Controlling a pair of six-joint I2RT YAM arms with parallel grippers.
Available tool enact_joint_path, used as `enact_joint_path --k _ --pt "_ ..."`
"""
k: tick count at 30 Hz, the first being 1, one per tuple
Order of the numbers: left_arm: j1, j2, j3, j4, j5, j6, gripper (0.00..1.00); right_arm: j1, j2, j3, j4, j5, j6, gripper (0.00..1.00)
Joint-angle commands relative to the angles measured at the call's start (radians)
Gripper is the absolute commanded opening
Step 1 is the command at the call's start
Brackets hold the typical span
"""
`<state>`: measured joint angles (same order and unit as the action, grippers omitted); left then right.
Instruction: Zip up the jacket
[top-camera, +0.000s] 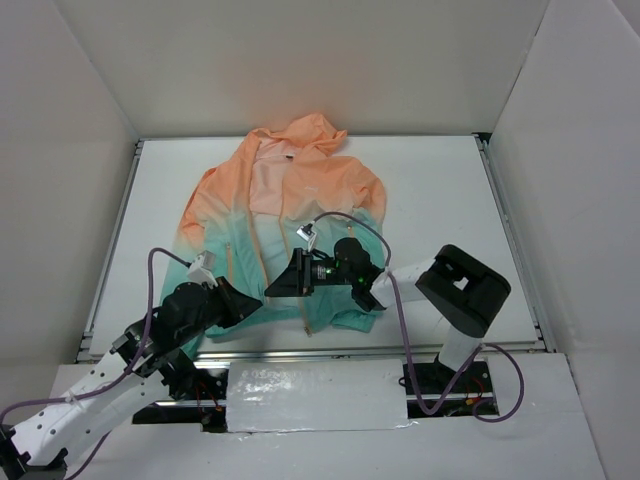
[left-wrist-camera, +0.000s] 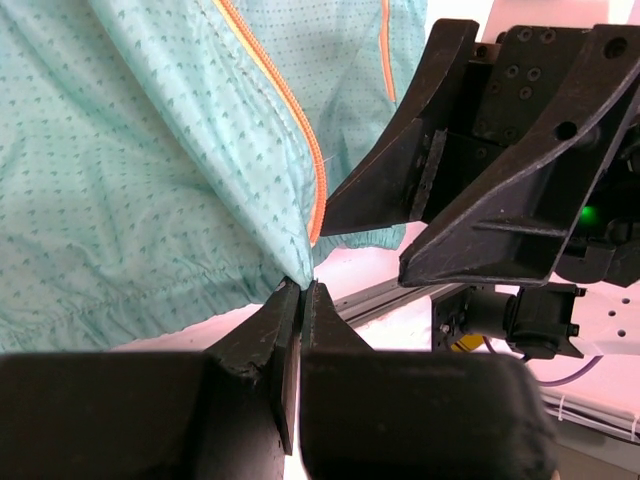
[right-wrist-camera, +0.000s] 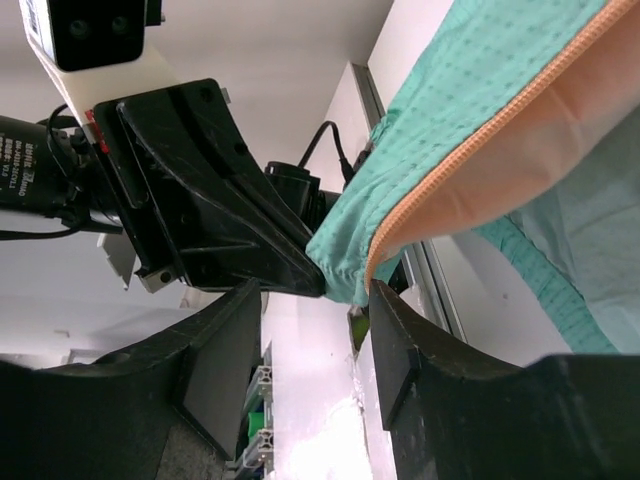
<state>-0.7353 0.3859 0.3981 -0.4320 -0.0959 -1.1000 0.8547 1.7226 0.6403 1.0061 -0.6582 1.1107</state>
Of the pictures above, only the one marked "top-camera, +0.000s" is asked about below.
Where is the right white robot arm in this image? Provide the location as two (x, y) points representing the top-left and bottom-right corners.
(265, 238), (511, 391)

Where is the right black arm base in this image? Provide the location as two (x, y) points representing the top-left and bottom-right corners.
(398, 361), (498, 419)

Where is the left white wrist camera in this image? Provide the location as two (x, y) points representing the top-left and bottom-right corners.
(187, 250), (218, 288)

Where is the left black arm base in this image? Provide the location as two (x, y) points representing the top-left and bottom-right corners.
(161, 349), (228, 433)

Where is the purple cable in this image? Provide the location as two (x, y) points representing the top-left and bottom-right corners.
(314, 210), (525, 424)
(0, 247), (201, 479)

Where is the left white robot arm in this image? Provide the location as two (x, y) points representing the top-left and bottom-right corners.
(1, 277), (262, 479)

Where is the left aluminium table rail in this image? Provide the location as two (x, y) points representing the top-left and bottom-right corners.
(74, 139), (145, 364)

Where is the orange and teal hooded jacket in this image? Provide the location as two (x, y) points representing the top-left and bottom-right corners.
(173, 113), (386, 335)

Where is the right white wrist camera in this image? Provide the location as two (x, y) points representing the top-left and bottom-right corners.
(296, 221), (317, 252)

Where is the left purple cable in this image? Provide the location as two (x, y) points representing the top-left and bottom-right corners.
(0, 247), (201, 479)

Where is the front aluminium table rail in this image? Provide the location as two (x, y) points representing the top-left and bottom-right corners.
(196, 341), (548, 363)

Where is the aluminium table rail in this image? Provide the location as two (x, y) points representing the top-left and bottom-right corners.
(472, 132), (558, 353)
(196, 341), (548, 363)
(74, 139), (145, 364)

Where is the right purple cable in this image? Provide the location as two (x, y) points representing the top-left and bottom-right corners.
(314, 210), (525, 424)

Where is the white foil-taped cover panel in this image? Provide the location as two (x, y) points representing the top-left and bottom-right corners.
(226, 359), (411, 433)

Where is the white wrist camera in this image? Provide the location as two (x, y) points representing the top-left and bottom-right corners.
(296, 221), (317, 252)
(187, 250), (218, 288)

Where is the right aluminium table rail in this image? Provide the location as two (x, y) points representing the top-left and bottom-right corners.
(472, 132), (558, 353)

